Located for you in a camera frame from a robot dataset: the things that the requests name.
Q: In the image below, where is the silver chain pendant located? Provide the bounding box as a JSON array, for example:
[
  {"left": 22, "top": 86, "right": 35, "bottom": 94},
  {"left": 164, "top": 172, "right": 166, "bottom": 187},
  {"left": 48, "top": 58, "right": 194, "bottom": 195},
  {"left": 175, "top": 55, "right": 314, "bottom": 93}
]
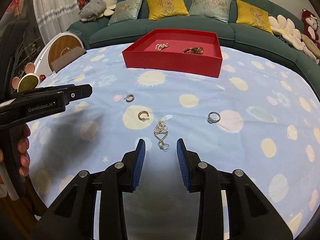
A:
[{"left": 153, "top": 118, "right": 169, "bottom": 151}]

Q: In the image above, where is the gold hoop earring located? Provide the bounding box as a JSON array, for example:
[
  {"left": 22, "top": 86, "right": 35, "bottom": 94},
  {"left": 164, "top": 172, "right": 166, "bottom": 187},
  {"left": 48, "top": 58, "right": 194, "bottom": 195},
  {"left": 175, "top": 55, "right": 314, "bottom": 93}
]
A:
[
  {"left": 138, "top": 110, "right": 150, "bottom": 122},
  {"left": 124, "top": 94, "right": 135, "bottom": 103}
]

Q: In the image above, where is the silver ring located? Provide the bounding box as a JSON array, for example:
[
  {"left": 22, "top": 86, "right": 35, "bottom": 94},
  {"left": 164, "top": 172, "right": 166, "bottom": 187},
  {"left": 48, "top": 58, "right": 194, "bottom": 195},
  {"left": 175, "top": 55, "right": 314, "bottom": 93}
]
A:
[{"left": 207, "top": 112, "right": 221, "bottom": 125}]

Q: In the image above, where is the gold wristwatch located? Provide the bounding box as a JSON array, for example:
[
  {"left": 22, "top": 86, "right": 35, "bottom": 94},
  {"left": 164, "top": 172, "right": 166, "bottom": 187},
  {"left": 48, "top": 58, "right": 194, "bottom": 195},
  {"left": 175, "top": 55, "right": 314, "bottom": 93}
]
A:
[{"left": 183, "top": 46, "right": 204, "bottom": 55}]

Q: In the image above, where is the red jewelry box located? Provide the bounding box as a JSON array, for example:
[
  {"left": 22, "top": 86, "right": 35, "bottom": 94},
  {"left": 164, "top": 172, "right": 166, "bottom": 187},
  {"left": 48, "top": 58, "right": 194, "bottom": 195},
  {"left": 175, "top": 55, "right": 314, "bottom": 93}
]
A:
[{"left": 122, "top": 29, "right": 222, "bottom": 78}]

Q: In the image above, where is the left hand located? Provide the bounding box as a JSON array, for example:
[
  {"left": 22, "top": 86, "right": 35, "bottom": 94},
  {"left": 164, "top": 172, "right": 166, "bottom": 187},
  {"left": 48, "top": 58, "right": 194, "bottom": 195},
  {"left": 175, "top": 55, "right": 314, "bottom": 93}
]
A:
[{"left": 16, "top": 124, "right": 31, "bottom": 177}]

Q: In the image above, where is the white mouse ear mirror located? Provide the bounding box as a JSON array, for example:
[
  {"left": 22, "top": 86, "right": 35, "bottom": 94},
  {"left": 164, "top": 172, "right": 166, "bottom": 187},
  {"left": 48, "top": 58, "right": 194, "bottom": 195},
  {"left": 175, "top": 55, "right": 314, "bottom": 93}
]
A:
[{"left": 11, "top": 62, "right": 41, "bottom": 93}]

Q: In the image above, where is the white round wooden device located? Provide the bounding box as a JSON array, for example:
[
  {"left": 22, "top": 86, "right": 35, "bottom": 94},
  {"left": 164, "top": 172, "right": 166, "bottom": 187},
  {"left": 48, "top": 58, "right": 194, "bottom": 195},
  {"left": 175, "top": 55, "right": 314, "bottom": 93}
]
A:
[{"left": 34, "top": 32, "right": 84, "bottom": 76}]

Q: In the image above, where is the blue planet print tablecloth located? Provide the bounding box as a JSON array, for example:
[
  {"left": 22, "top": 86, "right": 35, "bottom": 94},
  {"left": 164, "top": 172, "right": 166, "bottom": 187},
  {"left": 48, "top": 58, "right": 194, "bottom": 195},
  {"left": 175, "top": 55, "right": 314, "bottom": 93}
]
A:
[{"left": 29, "top": 45, "right": 319, "bottom": 239}]

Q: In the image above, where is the white sheer curtain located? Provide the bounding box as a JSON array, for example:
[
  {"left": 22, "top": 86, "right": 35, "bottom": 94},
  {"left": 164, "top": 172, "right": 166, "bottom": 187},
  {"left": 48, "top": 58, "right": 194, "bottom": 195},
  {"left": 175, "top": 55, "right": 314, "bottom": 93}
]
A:
[{"left": 33, "top": 0, "right": 79, "bottom": 44}]

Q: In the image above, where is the grey pig plush toy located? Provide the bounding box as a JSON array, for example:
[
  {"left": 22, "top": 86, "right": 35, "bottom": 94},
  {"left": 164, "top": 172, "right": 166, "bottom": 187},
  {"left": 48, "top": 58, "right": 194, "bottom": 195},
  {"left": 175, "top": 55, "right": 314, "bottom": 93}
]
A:
[{"left": 78, "top": 0, "right": 106, "bottom": 22}]

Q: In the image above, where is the left grey floral cushion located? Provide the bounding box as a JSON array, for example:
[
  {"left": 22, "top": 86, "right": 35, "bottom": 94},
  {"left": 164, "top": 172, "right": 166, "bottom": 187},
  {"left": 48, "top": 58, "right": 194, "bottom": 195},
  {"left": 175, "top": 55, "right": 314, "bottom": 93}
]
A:
[{"left": 108, "top": 0, "right": 143, "bottom": 25}]

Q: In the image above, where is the grey floral cushion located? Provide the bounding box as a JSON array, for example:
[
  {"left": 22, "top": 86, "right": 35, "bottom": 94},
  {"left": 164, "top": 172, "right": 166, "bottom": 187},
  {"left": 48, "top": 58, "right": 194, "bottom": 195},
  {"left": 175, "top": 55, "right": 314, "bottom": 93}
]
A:
[
  {"left": 189, "top": 0, "right": 232, "bottom": 23},
  {"left": 108, "top": 0, "right": 143, "bottom": 25}
]

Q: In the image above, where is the left yellow floral cushion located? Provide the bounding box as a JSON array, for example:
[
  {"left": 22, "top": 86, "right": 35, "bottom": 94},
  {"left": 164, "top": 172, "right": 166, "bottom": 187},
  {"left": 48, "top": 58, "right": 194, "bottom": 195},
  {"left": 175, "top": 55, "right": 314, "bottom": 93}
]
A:
[{"left": 146, "top": 0, "right": 190, "bottom": 21}]

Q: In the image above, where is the yellow floral cushion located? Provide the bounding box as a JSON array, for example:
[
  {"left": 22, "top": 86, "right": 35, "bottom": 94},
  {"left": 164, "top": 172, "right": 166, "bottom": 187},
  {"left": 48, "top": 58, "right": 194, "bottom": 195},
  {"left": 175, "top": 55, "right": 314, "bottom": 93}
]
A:
[
  {"left": 146, "top": 0, "right": 190, "bottom": 21},
  {"left": 236, "top": 0, "right": 273, "bottom": 35}
]

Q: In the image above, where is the green sectional sofa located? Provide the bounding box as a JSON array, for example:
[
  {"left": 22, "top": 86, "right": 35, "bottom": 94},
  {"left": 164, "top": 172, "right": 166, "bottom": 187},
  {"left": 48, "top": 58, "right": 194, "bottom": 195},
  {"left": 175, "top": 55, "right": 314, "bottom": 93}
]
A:
[{"left": 67, "top": 0, "right": 319, "bottom": 96}]

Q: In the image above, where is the right grey floral cushion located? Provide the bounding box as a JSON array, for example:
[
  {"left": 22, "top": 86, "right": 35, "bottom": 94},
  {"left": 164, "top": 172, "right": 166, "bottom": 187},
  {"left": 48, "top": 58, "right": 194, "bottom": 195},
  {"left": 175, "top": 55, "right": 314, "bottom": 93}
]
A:
[{"left": 189, "top": 0, "right": 232, "bottom": 23}]

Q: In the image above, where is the right yellow floral cushion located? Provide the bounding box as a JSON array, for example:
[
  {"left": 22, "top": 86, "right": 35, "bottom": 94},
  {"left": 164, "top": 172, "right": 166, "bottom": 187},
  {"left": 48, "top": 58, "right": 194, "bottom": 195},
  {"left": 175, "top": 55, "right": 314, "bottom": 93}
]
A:
[{"left": 236, "top": 0, "right": 273, "bottom": 35}]

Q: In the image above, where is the white flower shaped cushion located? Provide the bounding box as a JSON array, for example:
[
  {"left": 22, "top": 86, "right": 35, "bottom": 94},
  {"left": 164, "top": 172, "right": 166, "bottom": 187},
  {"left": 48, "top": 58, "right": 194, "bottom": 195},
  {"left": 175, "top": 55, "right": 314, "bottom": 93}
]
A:
[{"left": 268, "top": 15, "right": 305, "bottom": 51}]

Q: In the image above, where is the brown round plush cushion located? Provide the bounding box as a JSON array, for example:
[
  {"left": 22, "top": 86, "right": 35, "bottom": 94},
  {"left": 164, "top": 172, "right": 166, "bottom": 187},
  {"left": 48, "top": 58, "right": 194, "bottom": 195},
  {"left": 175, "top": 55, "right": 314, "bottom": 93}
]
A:
[{"left": 301, "top": 34, "right": 320, "bottom": 64}]

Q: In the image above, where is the red monkey plush toy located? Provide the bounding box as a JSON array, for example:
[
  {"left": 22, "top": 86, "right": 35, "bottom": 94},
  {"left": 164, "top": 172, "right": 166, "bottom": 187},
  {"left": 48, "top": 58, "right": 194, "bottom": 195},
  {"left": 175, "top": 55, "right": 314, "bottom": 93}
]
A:
[{"left": 302, "top": 9, "right": 319, "bottom": 48}]

